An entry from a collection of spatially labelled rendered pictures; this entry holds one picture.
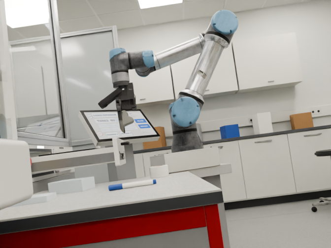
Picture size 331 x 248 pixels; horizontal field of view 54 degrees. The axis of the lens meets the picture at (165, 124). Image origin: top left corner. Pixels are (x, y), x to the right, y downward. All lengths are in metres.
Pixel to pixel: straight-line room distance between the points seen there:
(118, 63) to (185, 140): 0.45
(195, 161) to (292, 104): 3.90
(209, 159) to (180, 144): 0.16
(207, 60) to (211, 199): 0.83
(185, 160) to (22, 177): 0.88
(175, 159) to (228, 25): 0.61
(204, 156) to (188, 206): 0.72
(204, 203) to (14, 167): 0.37
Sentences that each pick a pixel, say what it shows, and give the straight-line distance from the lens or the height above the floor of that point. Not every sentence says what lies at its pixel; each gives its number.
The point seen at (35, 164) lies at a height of 0.87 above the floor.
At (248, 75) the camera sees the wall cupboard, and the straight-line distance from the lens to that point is 4.72.
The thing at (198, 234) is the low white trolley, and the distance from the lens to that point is 0.72.
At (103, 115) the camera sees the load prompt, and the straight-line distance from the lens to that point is 2.32.
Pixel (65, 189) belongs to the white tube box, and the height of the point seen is 0.77.
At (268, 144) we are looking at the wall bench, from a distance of 4.31.
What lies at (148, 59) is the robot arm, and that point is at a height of 1.25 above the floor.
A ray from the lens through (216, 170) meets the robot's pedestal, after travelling 1.43.
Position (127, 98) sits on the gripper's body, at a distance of 1.39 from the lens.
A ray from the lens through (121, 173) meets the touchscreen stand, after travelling 2.30.
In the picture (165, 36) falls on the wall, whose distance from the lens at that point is 5.17.
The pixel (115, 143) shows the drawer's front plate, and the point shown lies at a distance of 1.26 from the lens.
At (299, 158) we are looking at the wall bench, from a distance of 4.42.
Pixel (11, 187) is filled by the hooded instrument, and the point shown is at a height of 0.83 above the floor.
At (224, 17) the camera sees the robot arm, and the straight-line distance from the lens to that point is 1.47.
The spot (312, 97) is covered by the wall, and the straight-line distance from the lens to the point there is 5.29.
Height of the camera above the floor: 0.86
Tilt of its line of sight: 5 degrees up
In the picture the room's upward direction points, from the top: 8 degrees counter-clockwise
